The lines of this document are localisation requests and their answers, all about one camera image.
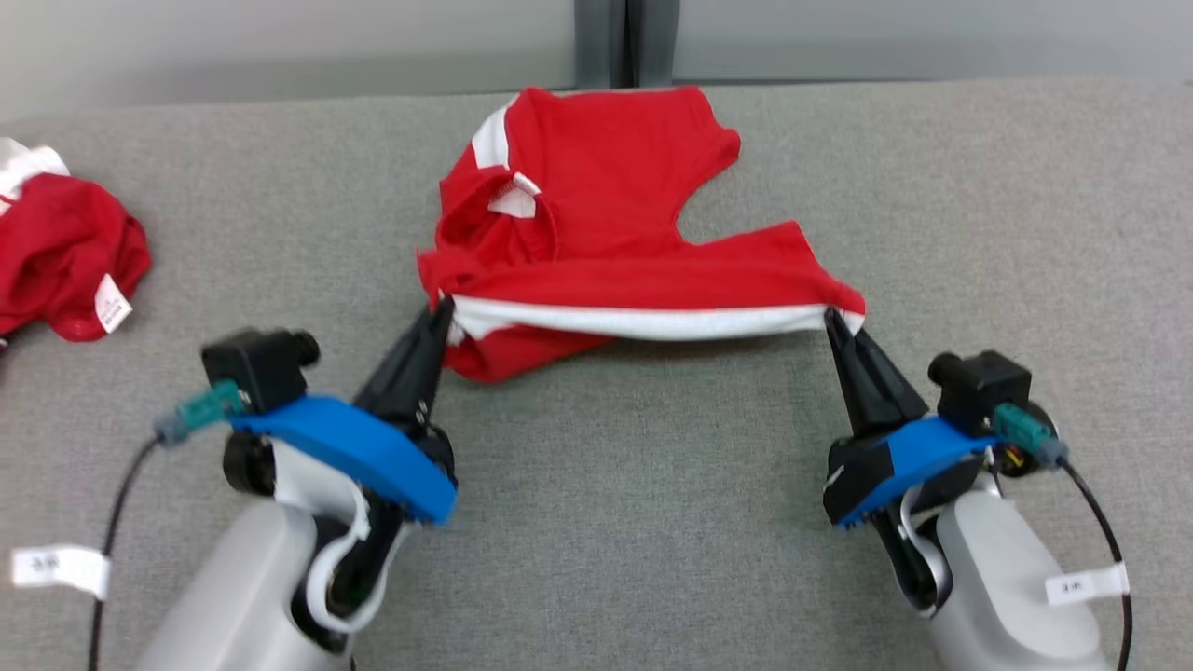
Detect black cable teal plug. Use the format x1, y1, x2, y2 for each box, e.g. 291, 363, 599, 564
87, 380, 248, 671
992, 403, 1135, 671

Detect left black cable teal plug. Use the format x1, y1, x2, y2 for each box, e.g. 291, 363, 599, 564
87, 380, 248, 671

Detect right black cable teal plug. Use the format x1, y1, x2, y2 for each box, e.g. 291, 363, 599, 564
992, 403, 1135, 671

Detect red shirt with white sleeves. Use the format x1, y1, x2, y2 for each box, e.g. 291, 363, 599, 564
0, 138, 152, 344

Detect grey fabric table cover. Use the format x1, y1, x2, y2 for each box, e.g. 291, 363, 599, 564
0, 79, 1193, 671

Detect white cable label tag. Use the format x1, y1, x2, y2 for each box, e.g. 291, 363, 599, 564
11, 545, 112, 600
1045, 564, 1131, 608

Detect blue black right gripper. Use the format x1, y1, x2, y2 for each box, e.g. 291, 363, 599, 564
823, 309, 1060, 617

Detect red shorts with white stripe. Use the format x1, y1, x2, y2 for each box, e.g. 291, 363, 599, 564
417, 86, 868, 385

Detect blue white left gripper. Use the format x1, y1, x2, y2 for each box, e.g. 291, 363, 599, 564
222, 297, 459, 653

